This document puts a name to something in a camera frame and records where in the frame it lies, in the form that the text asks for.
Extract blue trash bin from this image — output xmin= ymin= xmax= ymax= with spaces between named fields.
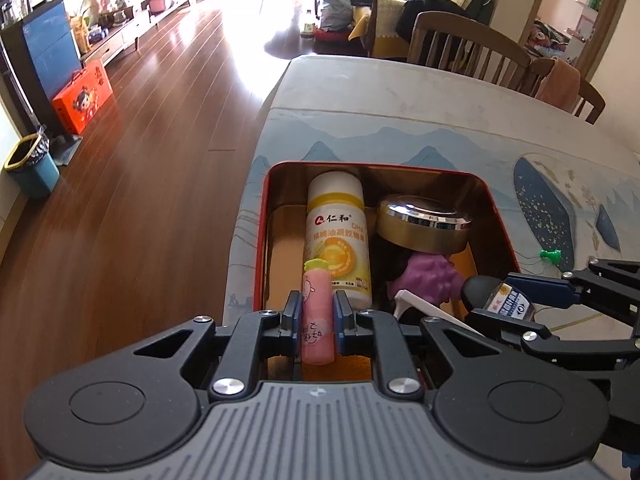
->
xmin=4 ymin=133 xmax=61 ymax=200

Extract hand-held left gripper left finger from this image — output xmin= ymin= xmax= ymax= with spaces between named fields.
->
xmin=129 ymin=290 xmax=301 ymax=403

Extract red metal tin box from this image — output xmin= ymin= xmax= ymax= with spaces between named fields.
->
xmin=254 ymin=161 xmax=535 ymax=386

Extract blue and black appliance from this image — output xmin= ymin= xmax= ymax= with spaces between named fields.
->
xmin=0 ymin=0 xmax=83 ymax=136

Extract yellow blanket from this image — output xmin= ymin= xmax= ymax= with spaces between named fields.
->
xmin=367 ymin=0 xmax=416 ymax=58

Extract white sunglasses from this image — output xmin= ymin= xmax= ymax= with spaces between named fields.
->
xmin=387 ymin=287 xmax=483 ymax=336

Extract white and yellow bottle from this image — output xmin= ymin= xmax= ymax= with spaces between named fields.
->
xmin=305 ymin=171 xmax=373 ymax=309

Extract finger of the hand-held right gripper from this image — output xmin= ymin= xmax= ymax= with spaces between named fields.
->
xmin=505 ymin=257 xmax=640 ymax=321
xmin=470 ymin=309 xmax=640 ymax=372

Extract pile of plush toys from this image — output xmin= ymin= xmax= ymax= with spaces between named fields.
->
xmin=525 ymin=20 xmax=571 ymax=56

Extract wooden dining chair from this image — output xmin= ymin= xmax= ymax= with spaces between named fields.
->
xmin=530 ymin=57 xmax=606 ymax=125
xmin=407 ymin=11 xmax=531 ymax=93

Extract wooden tv cabinet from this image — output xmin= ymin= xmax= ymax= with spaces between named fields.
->
xmin=80 ymin=0 xmax=193 ymax=68

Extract purple spiky toy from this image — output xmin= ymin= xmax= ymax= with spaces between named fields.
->
xmin=397 ymin=252 xmax=466 ymax=306

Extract red floor cushion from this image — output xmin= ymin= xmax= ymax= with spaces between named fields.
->
xmin=312 ymin=27 xmax=351 ymax=43

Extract orange gift box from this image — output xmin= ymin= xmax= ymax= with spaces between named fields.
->
xmin=52 ymin=59 xmax=111 ymax=135

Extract pink towel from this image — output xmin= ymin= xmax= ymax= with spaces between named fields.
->
xmin=542 ymin=58 xmax=582 ymax=113

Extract small clear bottle black cap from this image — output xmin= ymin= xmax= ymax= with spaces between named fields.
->
xmin=462 ymin=276 xmax=536 ymax=322

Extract round shiny metal tin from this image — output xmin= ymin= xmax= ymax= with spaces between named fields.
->
xmin=375 ymin=195 xmax=473 ymax=254

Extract dark clothes pile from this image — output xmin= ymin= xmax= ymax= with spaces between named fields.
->
xmin=395 ymin=0 xmax=471 ymax=41

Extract pink cartoon tube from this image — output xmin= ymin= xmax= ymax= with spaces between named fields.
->
xmin=301 ymin=258 xmax=335 ymax=365

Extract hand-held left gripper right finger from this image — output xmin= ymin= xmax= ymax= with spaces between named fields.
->
xmin=334 ymin=290 xmax=501 ymax=401

